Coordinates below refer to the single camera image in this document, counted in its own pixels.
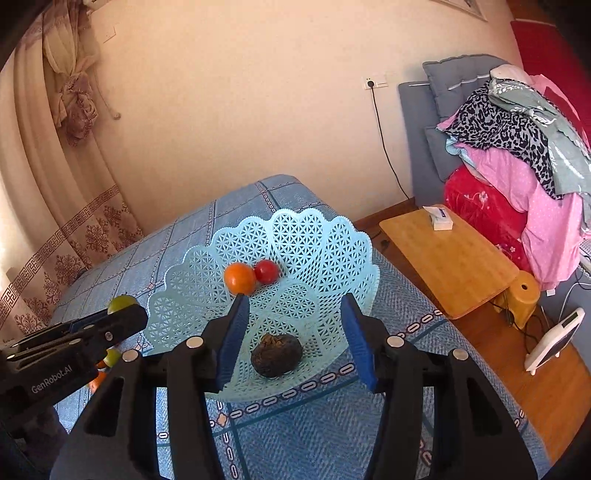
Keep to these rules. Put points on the dark wrinkled passion fruit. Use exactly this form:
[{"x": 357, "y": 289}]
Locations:
[{"x": 276, "y": 355}]

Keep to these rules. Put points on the green mandarin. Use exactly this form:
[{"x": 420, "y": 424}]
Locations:
[
  {"x": 121, "y": 302},
  {"x": 112, "y": 357}
]

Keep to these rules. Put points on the white electric heater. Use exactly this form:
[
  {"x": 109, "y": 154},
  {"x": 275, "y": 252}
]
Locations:
[{"x": 554, "y": 339}]

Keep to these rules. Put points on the blue plaid bed sheet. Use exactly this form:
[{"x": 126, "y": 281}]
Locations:
[{"x": 295, "y": 415}]

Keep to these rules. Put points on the red tomato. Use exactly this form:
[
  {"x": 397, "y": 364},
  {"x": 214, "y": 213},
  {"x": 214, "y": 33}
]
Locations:
[{"x": 266, "y": 271}]

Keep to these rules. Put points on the white wall socket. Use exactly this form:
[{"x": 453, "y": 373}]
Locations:
[{"x": 376, "y": 82}]

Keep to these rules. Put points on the light blue plastic lattice basket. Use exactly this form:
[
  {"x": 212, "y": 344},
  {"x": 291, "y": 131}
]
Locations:
[{"x": 300, "y": 258}]

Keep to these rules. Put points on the beige patterned curtain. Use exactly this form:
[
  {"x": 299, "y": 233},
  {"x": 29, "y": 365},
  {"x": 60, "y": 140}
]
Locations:
[{"x": 37, "y": 184}]

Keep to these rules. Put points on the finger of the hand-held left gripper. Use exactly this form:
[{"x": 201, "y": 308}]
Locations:
[
  {"x": 124, "y": 323},
  {"x": 55, "y": 325}
]

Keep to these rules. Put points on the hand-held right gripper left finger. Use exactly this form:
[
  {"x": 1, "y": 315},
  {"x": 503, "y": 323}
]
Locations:
[{"x": 233, "y": 341}]

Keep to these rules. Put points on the wooden folding table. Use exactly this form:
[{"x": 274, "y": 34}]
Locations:
[{"x": 452, "y": 263}]

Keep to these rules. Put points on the red floral quilt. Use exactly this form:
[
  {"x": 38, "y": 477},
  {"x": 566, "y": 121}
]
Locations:
[{"x": 480, "y": 203}]

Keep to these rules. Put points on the grey-green floral cloth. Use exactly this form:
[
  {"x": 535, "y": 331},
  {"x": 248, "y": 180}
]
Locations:
[{"x": 554, "y": 138}]

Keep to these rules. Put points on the red cloth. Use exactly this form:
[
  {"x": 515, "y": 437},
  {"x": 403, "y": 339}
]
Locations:
[{"x": 545, "y": 46}]

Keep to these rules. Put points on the leopard print cloth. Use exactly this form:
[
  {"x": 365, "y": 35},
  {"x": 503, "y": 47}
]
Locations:
[{"x": 498, "y": 124}]

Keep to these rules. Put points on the grey cushions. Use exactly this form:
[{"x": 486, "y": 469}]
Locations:
[{"x": 415, "y": 138}]

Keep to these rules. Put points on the white tissue box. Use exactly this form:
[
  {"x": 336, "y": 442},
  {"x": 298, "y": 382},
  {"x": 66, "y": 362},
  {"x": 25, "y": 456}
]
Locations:
[{"x": 438, "y": 219}]

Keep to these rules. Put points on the yellow plastic stool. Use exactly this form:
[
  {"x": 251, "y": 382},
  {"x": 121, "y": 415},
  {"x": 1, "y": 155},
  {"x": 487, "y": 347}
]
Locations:
[{"x": 524, "y": 295}]

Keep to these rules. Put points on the framed wall picture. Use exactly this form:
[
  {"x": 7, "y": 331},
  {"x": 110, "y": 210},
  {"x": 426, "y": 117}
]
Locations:
[{"x": 466, "y": 5}]

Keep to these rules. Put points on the floral tied curtain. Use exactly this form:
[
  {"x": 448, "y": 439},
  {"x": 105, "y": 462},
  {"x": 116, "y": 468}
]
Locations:
[{"x": 74, "y": 92}]

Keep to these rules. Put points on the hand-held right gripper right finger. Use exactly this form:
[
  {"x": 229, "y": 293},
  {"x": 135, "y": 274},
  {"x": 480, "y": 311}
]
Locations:
[{"x": 358, "y": 341}]

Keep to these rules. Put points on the grey cushion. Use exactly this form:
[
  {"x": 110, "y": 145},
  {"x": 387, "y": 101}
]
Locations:
[
  {"x": 438, "y": 152},
  {"x": 461, "y": 76}
]

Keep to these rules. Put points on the pink dotted cloth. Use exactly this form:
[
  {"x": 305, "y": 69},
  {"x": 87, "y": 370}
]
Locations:
[{"x": 549, "y": 217}]

